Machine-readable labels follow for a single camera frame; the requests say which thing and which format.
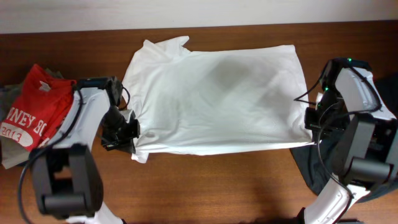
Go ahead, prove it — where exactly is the red printed t-shirt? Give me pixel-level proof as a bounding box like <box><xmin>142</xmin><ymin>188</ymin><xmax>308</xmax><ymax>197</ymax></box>
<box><xmin>1</xmin><ymin>64</ymin><xmax>76</xmax><ymax>151</ymax></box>

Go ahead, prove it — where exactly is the black Nike t-shirt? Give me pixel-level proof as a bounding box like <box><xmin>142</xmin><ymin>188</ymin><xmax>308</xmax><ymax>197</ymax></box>
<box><xmin>290</xmin><ymin>72</ymin><xmax>397</xmax><ymax>195</ymax></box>

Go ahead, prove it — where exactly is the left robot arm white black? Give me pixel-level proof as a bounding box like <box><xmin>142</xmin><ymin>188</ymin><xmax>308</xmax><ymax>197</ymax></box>
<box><xmin>22</xmin><ymin>77</ymin><xmax>141</xmax><ymax>223</ymax></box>

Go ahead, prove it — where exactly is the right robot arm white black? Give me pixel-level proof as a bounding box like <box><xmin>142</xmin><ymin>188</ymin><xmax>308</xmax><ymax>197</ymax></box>
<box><xmin>295</xmin><ymin>58</ymin><xmax>397</xmax><ymax>223</ymax></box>

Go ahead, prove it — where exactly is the khaki folded garment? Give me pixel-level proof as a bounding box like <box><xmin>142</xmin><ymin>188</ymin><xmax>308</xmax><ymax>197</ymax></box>
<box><xmin>0</xmin><ymin>67</ymin><xmax>65</xmax><ymax>170</ymax></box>

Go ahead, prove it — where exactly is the white t-shirt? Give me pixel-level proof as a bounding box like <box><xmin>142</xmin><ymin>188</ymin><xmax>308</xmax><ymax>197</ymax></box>
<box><xmin>123</xmin><ymin>36</ymin><xmax>312</xmax><ymax>163</ymax></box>

